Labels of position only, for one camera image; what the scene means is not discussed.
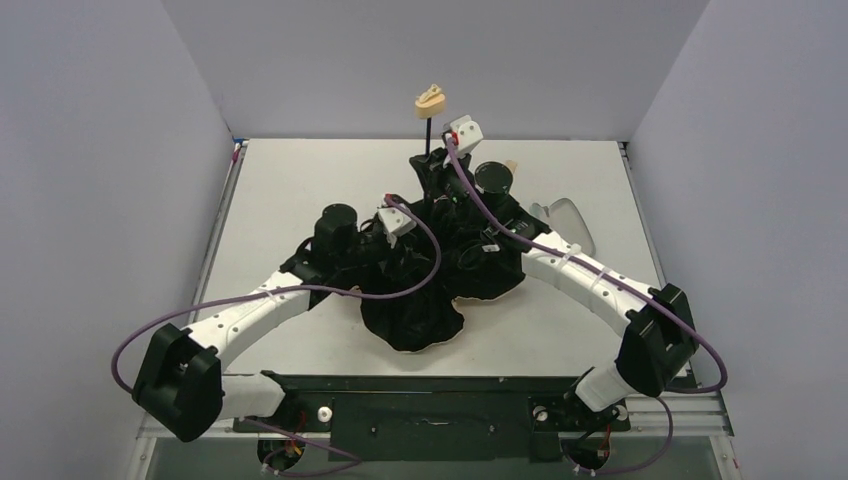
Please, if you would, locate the mint green umbrella case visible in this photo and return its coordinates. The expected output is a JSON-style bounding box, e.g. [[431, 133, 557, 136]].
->
[[530, 198, 596, 257]]

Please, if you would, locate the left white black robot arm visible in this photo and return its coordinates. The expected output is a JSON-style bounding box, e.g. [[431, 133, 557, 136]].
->
[[131, 204, 422, 442]]

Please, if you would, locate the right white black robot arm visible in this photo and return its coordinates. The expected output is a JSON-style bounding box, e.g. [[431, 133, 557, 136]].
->
[[410, 149, 699, 412]]

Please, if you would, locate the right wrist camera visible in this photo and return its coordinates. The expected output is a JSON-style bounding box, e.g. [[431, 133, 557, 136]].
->
[[443, 115, 484, 159]]

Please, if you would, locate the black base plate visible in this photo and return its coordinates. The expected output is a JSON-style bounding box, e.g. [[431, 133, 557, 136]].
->
[[233, 374, 639, 463]]

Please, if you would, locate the beige umbrella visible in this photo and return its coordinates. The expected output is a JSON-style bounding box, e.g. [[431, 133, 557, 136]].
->
[[331, 83, 535, 355]]

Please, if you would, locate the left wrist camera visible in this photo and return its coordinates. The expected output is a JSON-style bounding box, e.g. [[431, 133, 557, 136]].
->
[[377, 194, 418, 249]]

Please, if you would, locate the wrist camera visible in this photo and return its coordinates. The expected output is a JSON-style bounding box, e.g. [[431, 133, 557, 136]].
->
[[443, 115, 484, 159], [377, 194, 418, 249]]

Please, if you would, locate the aluminium frame rail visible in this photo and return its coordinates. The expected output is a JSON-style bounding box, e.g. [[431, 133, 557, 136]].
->
[[135, 390, 735, 440]]

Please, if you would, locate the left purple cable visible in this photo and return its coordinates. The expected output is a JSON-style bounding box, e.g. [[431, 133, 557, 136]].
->
[[109, 193, 444, 478]]

